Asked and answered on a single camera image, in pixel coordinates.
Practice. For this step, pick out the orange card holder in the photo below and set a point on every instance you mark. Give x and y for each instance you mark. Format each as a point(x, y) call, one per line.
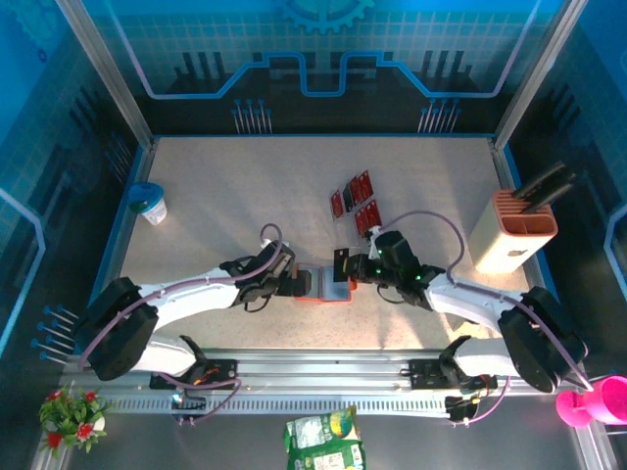
point(338, 290)

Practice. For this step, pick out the aluminium frame post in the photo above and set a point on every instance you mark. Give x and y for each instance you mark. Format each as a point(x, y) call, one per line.
point(110, 73)
point(536, 73)

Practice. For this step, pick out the green white snack bag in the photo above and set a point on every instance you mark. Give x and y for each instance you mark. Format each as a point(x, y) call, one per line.
point(313, 431)
point(333, 460)

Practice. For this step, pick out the beige knife block orange top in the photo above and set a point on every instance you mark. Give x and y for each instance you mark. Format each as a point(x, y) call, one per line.
point(495, 240)

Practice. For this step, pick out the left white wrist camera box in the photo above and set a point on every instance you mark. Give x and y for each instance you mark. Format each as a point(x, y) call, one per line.
point(267, 242)

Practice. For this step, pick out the pink cup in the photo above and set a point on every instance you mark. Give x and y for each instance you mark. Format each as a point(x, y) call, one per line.
point(607, 401)

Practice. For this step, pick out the artificial plant red flowers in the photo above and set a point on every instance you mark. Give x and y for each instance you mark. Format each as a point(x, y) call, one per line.
point(73, 416)

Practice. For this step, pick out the aluminium mounting rail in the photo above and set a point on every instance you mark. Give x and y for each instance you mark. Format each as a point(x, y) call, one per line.
point(318, 372)

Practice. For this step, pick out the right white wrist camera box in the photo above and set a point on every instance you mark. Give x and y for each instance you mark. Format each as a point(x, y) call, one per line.
point(374, 233)

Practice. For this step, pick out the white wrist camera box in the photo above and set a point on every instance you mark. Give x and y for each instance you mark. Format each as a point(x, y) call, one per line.
point(267, 242)
point(374, 233)

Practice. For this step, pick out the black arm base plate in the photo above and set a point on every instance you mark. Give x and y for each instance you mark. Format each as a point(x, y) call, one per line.
point(223, 370)
point(421, 374)

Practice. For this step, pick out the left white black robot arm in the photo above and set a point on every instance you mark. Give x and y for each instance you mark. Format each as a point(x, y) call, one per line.
point(196, 296)

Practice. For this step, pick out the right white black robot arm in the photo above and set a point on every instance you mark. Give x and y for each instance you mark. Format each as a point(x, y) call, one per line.
point(465, 303)

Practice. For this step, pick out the group of red cards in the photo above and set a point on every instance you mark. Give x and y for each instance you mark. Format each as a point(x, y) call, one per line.
point(345, 225)

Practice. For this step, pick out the white cup with blue lid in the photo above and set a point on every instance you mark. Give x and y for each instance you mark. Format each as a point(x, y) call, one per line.
point(154, 210)

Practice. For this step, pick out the black credit card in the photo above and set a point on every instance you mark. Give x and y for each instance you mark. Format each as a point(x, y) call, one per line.
point(348, 197)
point(340, 264)

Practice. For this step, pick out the red credit card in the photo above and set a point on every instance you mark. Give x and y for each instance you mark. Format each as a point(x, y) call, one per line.
point(361, 220)
point(373, 213)
point(356, 190)
point(365, 183)
point(336, 204)

